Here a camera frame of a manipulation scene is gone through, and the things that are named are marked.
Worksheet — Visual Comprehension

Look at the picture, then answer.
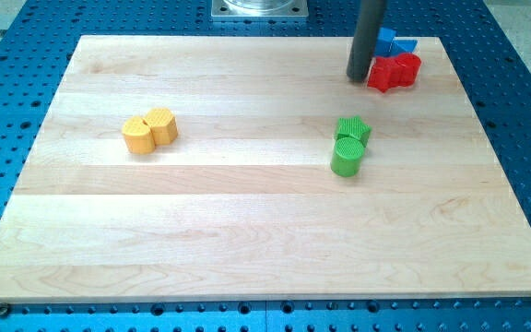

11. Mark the yellow hexagon block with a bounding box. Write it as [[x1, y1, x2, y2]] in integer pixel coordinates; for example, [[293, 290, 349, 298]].
[[144, 108, 178, 145]]

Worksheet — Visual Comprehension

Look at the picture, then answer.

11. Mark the blue perforated metal base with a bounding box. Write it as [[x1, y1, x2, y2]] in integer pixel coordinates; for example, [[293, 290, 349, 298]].
[[0, 1, 531, 331]]

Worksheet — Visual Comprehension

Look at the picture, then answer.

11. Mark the red round block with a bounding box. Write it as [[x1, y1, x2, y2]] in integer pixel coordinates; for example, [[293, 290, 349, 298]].
[[395, 53, 422, 87]]

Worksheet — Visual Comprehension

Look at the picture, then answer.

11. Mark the blue cube block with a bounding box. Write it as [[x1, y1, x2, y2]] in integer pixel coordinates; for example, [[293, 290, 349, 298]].
[[374, 27, 396, 57]]

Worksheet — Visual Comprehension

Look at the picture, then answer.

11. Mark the green star block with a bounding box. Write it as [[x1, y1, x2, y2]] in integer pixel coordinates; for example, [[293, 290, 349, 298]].
[[334, 115, 372, 148]]

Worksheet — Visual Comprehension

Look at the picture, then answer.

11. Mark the yellow rounded block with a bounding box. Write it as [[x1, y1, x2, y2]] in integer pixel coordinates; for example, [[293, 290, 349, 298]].
[[122, 116, 156, 154]]

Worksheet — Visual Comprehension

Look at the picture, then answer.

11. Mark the red star block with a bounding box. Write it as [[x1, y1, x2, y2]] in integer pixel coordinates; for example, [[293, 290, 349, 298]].
[[367, 56, 402, 93]]

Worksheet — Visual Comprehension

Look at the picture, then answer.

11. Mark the light wooden board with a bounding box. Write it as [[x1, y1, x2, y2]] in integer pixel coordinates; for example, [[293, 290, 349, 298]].
[[0, 35, 531, 303]]

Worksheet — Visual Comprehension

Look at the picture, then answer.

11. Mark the blue triangle block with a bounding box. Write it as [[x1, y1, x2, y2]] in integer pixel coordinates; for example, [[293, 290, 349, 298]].
[[389, 39, 418, 57]]

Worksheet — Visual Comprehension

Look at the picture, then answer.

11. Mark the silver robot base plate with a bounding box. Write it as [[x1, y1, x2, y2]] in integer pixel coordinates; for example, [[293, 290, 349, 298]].
[[211, 0, 309, 19]]

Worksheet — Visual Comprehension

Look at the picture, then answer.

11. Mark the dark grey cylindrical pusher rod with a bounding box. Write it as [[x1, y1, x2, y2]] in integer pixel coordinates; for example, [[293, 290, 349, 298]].
[[346, 0, 387, 82]]

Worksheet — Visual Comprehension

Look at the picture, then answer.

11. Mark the green cylinder block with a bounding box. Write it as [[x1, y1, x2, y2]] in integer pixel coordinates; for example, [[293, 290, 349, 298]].
[[330, 137, 365, 177]]

